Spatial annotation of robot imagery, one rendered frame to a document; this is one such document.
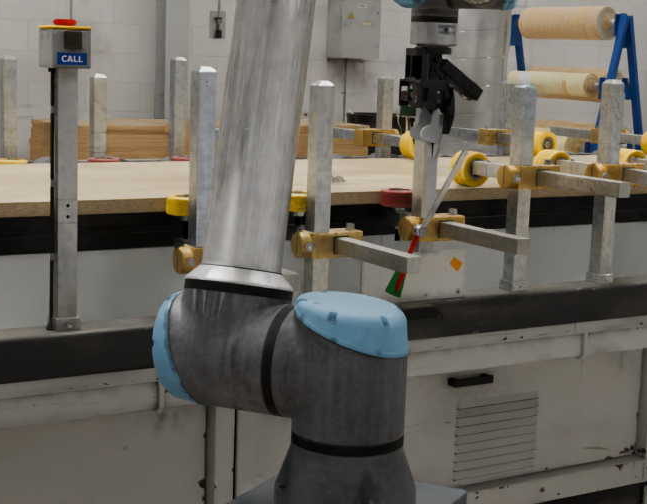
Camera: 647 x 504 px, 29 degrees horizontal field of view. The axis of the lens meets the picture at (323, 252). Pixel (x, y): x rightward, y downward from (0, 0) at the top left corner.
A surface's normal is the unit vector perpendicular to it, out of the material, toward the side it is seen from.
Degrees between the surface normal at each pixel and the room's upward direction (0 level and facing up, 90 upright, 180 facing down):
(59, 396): 90
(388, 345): 86
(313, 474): 70
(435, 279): 90
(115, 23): 90
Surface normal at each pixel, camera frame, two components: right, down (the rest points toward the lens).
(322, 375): -0.39, 0.12
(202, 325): -0.44, -0.11
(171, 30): 0.54, 0.15
